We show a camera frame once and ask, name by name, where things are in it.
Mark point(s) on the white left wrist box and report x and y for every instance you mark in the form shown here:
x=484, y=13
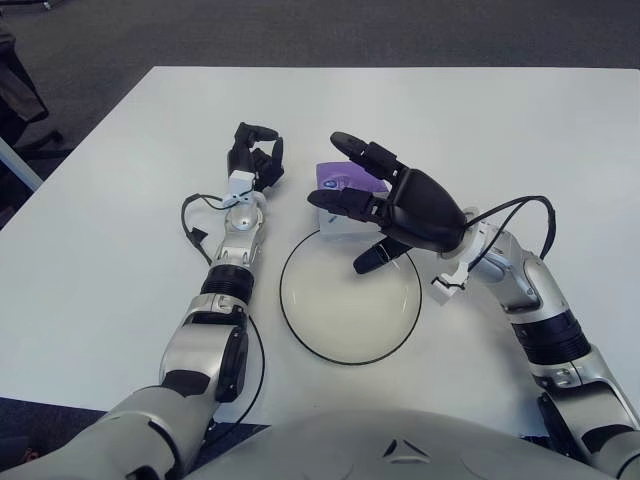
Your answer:
x=241, y=181

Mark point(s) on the dark hanging jacket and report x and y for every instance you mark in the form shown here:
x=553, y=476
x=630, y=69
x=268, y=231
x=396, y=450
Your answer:
x=20, y=90

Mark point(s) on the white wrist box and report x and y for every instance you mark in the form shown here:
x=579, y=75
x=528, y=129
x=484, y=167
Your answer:
x=445, y=290
x=241, y=181

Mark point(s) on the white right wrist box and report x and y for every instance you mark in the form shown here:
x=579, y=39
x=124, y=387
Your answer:
x=445, y=290

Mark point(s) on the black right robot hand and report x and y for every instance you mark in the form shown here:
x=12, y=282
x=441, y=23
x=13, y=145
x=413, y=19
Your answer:
x=425, y=210

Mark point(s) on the white desk edge panel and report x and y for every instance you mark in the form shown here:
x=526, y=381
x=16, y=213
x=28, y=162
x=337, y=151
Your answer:
x=15, y=165

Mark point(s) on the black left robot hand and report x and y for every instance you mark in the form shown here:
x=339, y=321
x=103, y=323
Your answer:
x=240, y=157

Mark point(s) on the white plate with black rim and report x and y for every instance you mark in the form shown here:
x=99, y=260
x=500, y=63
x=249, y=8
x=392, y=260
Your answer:
x=340, y=310

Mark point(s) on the grey robot torso shell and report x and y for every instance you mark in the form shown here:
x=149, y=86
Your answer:
x=375, y=450

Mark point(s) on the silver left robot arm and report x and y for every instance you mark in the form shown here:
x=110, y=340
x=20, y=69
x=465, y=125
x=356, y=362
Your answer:
x=237, y=245

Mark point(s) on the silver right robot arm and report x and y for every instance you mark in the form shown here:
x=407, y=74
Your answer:
x=530, y=280

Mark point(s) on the black office chair base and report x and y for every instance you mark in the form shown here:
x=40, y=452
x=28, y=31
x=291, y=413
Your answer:
x=50, y=140

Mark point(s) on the purple tissue paper pack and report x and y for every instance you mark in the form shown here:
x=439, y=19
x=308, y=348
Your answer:
x=340, y=175

